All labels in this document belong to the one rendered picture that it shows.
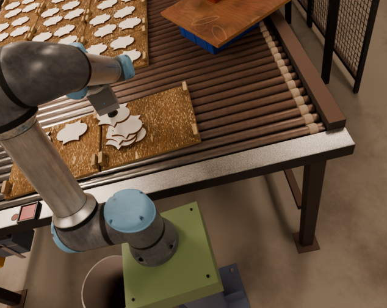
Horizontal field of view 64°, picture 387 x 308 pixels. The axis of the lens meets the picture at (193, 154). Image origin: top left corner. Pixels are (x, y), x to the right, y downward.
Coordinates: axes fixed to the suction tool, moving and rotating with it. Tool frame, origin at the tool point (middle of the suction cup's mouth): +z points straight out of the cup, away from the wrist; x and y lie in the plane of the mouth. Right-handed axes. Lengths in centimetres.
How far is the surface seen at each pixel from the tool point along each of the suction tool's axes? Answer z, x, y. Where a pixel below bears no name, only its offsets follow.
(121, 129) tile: 5.9, 2.1, 0.1
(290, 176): 77, 14, -69
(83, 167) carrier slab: 10.4, 9.0, 19.9
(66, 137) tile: 9.3, -11.1, 25.2
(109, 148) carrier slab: 10.4, 5.3, 7.9
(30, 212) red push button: 11.1, 19.8, 43.0
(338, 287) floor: 104, 69, -65
